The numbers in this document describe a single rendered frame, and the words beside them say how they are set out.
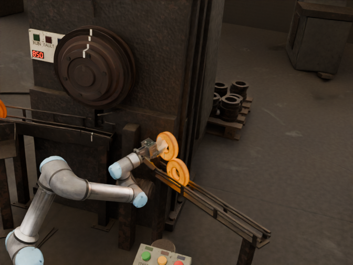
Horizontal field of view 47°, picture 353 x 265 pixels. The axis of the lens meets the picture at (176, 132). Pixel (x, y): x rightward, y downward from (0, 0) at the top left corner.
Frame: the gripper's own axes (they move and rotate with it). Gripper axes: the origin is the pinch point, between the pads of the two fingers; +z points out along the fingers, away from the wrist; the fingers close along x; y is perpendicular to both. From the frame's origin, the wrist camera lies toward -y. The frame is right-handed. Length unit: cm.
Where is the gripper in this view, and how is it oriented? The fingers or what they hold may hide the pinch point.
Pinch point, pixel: (167, 143)
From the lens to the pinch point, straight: 221.6
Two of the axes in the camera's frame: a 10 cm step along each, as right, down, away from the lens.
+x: -6.3, -4.4, 6.4
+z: 7.7, -4.6, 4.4
